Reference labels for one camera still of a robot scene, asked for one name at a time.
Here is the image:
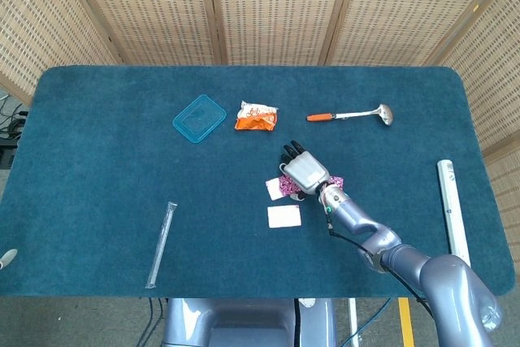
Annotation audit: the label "blue carpet table cover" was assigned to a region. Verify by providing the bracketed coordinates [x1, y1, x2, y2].
[0, 64, 516, 298]

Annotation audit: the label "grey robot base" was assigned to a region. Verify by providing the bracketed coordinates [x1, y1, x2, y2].
[161, 297, 338, 347]

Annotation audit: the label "woven bamboo folding screen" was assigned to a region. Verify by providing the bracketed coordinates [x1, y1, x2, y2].
[0, 0, 520, 238]

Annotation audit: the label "steel ladle with orange handle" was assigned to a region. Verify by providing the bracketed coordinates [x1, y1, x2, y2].
[305, 103, 394, 127]

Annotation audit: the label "black device box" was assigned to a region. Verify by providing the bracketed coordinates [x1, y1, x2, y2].
[0, 137, 20, 169]

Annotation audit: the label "white card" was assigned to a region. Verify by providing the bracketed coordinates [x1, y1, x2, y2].
[266, 205, 303, 228]

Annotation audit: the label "crumpled orange snack bag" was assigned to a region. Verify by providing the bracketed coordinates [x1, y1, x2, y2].
[234, 100, 280, 132]

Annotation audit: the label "black cable bundle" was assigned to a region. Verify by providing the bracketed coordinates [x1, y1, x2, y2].
[0, 97, 29, 141]

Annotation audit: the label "blue transparent plastic lid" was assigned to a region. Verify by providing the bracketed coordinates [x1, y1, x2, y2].
[172, 93, 228, 145]

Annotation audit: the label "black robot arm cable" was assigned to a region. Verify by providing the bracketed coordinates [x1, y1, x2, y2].
[324, 223, 434, 318]

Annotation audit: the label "white rectangular bar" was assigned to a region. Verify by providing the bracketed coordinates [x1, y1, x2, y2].
[436, 158, 472, 267]

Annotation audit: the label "clear wrapped drinking straw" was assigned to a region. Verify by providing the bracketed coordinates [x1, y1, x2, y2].
[145, 201, 179, 290]

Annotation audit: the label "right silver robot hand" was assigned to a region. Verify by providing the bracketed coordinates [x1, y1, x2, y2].
[278, 139, 330, 202]

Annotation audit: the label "black floor cables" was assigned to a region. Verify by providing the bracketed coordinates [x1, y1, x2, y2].
[140, 297, 170, 347]

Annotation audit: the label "white pole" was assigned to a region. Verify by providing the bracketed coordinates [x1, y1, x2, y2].
[348, 297, 361, 347]

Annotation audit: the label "blue floor cable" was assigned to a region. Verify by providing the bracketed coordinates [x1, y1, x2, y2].
[339, 297, 393, 347]

